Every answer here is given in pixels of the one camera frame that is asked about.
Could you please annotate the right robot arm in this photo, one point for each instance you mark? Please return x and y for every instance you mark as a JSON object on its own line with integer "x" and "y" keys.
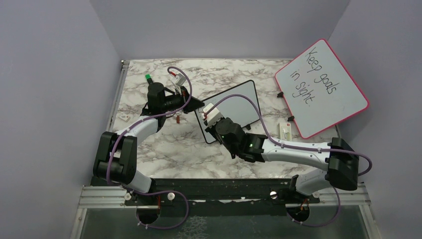
{"x": 333, "y": 166}

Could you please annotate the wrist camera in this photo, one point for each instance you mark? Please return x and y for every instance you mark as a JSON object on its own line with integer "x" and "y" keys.
{"x": 178, "y": 80}
{"x": 211, "y": 116}

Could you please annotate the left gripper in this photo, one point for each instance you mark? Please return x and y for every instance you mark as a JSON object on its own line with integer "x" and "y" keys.
{"x": 193, "y": 104}

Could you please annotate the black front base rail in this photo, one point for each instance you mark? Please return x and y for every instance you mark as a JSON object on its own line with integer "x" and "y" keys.
{"x": 207, "y": 197}

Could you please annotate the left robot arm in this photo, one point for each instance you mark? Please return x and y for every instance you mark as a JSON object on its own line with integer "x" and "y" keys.
{"x": 116, "y": 157}

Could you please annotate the small white tag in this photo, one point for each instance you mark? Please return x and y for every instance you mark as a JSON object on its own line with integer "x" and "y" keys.
{"x": 124, "y": 117}

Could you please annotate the pink framed written whiteboard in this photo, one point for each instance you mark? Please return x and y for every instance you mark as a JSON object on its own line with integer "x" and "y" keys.
{"x": 318, "y": 90}

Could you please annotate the white whiteboard eraser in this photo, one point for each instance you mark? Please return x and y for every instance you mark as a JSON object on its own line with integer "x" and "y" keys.
{"x": 284, "y": 131}

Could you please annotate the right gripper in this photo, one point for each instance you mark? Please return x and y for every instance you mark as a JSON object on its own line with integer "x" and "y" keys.
{"x": 211, "y": 130}

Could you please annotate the green highlighter pen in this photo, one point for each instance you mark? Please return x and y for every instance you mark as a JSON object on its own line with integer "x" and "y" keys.
{"x": 149, "y": 79}

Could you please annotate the aluminium frame rail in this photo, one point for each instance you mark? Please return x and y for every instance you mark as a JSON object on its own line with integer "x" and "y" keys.
{"x": 81, "y": 213}

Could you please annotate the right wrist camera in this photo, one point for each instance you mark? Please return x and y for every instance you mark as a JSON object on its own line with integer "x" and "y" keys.
{"x": 211, "y": 116}

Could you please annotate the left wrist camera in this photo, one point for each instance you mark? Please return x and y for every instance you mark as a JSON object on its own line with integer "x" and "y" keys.
{"x": 178, "y": 80}

